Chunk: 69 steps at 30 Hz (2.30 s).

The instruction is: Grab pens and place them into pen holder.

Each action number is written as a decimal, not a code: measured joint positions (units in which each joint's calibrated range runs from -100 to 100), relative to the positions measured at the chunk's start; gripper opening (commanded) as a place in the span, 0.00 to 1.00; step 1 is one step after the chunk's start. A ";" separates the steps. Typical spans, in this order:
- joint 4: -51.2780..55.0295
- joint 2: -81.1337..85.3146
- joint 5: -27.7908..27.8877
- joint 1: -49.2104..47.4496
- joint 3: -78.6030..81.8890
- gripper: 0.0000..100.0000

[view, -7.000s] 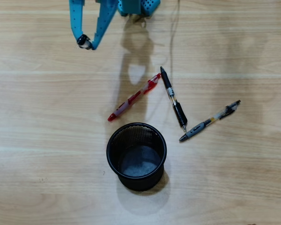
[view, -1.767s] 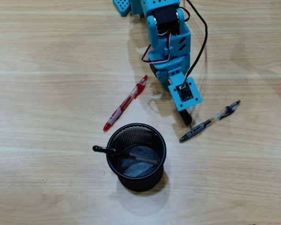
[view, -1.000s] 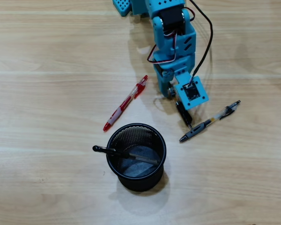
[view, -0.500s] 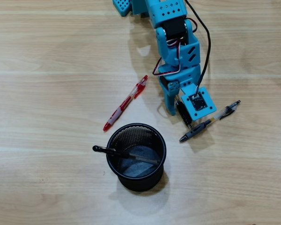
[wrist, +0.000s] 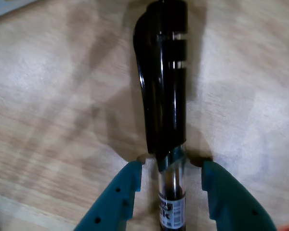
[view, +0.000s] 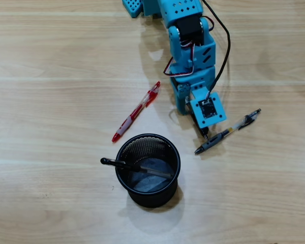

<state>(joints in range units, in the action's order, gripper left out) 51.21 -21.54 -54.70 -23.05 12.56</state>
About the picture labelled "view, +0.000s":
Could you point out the black pen with silver tip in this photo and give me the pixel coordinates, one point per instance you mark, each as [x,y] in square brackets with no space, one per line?
[205,133]

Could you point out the teal blue gripper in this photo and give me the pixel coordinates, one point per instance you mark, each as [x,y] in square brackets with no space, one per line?
[182,99]

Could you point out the red clear ballpoint pen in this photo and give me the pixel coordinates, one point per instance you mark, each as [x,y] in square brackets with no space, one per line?
[132,117]

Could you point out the black mesh pen holder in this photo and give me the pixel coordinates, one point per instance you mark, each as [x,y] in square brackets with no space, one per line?
[152,199]

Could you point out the clear pen with black grip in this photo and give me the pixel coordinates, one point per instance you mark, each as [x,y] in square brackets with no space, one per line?
[109,162]

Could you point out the teal blue robot arm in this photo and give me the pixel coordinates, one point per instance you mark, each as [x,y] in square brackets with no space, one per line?
[183,10]

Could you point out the teal blue wrist camera mount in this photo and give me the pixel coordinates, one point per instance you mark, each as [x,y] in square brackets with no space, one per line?
[218,101]

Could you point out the clear pen with grey grip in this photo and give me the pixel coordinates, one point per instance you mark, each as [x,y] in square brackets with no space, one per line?
[213,139]

